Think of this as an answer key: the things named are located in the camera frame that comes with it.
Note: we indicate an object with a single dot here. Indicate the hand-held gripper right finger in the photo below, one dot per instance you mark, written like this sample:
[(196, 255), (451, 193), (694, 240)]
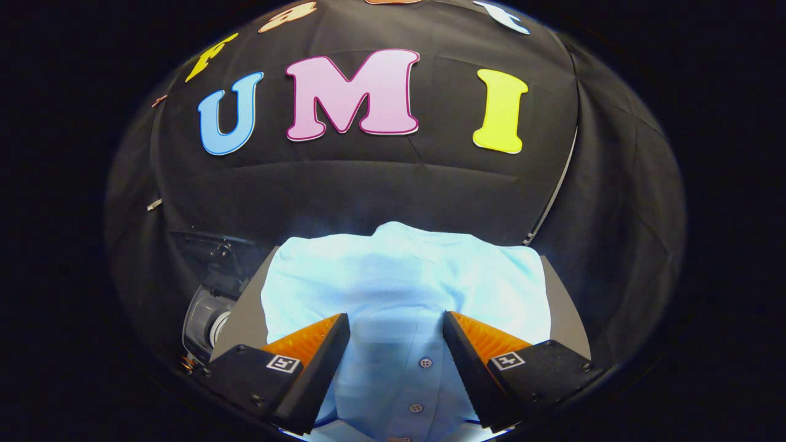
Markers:
[(470, 365)]

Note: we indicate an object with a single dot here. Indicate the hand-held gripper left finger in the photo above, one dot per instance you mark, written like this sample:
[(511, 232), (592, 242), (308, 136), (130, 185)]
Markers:
[(319, 365)]

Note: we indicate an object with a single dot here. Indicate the light blue shirt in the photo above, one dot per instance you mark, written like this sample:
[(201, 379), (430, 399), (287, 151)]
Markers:
[(393, 276)]

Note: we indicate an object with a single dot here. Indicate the grey washing machine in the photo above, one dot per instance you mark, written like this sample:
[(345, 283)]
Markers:
[(199, 319)]

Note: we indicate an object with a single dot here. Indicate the dark washing machine lid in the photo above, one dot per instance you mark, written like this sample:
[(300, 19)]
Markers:
[(209, 252)]

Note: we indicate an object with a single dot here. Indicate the grey cabinet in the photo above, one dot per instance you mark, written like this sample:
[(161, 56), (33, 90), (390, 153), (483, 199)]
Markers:
[(245, 313)]

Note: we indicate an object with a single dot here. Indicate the black backdrop cloth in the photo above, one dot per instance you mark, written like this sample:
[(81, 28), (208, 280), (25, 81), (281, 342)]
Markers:
[(368, 178)]

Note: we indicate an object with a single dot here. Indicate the silver clip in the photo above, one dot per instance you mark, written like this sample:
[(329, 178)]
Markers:
[(155, 204)]

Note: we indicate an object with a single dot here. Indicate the copper clip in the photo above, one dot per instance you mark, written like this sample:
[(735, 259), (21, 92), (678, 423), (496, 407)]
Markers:
[(159, 101)]

